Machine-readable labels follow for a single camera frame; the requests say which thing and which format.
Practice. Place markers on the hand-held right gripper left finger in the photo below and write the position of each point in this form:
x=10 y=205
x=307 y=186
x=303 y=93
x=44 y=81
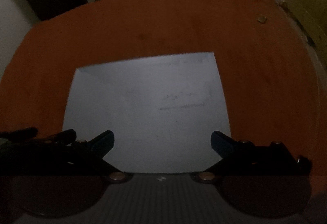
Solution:
x=103 y=142

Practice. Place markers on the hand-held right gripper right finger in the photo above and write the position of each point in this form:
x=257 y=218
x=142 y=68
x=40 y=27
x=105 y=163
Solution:
x=221 y=142

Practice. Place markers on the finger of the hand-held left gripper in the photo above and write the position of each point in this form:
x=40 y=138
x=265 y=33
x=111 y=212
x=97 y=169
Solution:
x=61 y=135
x=23 y=133

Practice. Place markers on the orange cloth desktop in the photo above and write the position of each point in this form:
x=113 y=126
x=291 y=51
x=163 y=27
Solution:
x=153 y=22

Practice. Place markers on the small gold wrapper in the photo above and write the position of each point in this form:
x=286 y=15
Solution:
x=261 y=19

